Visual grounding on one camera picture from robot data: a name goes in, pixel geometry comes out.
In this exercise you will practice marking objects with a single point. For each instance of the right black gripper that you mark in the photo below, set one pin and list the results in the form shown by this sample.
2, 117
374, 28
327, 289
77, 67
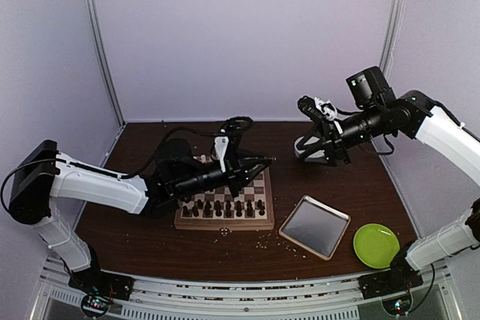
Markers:
330, 142

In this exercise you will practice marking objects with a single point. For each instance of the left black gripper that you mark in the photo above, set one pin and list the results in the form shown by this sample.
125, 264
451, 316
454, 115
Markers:
237, 168

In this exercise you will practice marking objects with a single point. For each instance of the black chess piece back row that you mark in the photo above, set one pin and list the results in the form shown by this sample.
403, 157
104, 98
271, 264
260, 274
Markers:
228, 213

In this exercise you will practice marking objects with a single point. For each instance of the wooden chess board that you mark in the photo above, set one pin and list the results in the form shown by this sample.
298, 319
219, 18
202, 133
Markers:
259, 189

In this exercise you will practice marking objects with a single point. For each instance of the metal tray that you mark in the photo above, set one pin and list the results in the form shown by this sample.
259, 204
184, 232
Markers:
315, 227

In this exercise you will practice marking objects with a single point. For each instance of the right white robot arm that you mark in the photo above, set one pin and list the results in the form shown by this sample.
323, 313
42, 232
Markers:
381, 113

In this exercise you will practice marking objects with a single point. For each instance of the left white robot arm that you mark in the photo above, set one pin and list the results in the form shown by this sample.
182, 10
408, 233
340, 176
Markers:
47, 173

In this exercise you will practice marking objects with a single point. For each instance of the green plate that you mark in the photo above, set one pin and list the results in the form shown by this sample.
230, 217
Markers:
375, 245

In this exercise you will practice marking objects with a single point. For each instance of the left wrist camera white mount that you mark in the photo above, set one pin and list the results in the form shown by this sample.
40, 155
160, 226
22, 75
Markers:
226, 145

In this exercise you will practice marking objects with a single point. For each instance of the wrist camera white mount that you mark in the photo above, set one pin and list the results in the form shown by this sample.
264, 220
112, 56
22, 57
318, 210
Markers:
226, 145
317, 109

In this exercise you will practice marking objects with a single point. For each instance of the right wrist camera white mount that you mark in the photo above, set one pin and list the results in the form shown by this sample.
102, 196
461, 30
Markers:
317, 109

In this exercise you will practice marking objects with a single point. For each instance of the right aluminium frame post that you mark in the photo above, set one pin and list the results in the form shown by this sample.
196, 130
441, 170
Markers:
391, 34

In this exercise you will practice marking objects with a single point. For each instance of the aluminium frame post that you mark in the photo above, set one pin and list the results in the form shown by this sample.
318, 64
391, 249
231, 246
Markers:
102, 60
391, 34

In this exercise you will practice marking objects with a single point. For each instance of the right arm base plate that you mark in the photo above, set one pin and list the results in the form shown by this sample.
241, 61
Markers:
385, 283

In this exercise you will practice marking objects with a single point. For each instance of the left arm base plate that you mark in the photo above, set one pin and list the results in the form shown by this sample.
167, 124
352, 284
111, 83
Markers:
111, 287

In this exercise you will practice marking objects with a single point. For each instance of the left aluminium frame post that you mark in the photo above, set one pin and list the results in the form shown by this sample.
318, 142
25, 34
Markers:
102, 60

